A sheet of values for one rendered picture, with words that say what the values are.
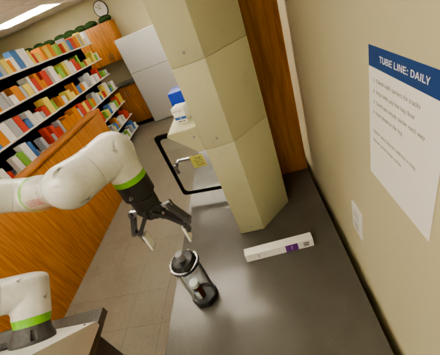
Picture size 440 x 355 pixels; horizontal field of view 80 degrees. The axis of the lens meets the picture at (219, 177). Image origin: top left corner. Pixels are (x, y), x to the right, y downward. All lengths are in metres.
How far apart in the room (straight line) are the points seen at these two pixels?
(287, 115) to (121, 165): 0.90
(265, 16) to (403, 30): 0.83
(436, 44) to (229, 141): 0.70
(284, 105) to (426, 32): 0.97
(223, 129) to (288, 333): 0.70
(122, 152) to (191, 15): 0.43
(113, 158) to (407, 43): 0.58
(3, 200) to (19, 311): 0.44
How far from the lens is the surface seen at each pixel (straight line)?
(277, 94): 1.32
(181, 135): 0.97
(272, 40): 1.26
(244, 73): 0.99
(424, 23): 0.43
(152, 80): 6.14
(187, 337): 1.10
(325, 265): 1.10
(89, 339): 1.31
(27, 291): 1.27
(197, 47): 0.88
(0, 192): 1.05
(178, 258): 0.94
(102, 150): 0.67
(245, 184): 1.08
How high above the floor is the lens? 1.85
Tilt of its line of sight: 33 degrees down
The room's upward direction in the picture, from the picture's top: 23 degrees counter-clockwise
